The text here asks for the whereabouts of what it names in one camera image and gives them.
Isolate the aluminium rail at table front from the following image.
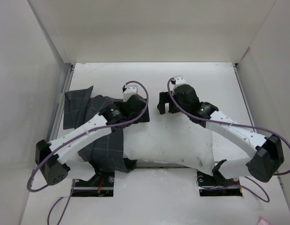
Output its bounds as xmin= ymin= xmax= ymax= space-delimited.
xmin=45 ymin=161 xmax=255 ymax=169

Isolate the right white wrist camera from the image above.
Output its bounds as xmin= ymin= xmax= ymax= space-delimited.
xmin=171 ymin=76 xmax=186 ymax=87

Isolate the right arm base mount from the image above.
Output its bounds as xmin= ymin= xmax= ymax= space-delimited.
xmin=196 ymin=159 xmax=243 ymax=197

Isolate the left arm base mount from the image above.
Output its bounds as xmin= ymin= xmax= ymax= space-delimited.
xmin=72 ymin=171 xmax=115 ymax=197

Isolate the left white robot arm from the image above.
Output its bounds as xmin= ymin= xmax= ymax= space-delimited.
xmin=35 ymin=94 xmax=148 ymax=186

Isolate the pink object at corner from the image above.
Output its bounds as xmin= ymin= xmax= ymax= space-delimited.
xmin=257 ymin=217 xmax=272 ymax=225

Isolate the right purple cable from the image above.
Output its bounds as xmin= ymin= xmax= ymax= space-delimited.
xmin=167 ymin=77 xmax=290 ymax=203

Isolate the white pillow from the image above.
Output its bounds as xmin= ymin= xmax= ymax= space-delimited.
xmin=74 ymin=107 xmax=217 ymax=176

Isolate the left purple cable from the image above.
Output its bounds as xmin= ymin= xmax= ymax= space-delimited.
xmin=27 ymin=81 xmax=149 ymax=225

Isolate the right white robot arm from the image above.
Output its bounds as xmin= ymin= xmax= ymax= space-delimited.
xmin=157 ymin=84 xmax=284 ymax=185

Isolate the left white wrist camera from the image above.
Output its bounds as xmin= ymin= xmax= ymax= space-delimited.
xmin=122 ymin=85 xmax=138 ymax=102

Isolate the purple cable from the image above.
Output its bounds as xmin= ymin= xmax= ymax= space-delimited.
xmin=167 ymin=77 xmax=290 ymax=203
xmin=27 ymin=81 xmax=149 ymax=225

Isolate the dark grey checked pillowcase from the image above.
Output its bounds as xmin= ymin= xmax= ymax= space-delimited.
xmin=63 ymin=86 xmax=137 ymax=173

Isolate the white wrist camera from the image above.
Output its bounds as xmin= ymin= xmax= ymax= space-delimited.
xmin=122 ymin=85 xmax=138 ymax=102
xmin=171 ymin=76 xmax=186 ymax=87

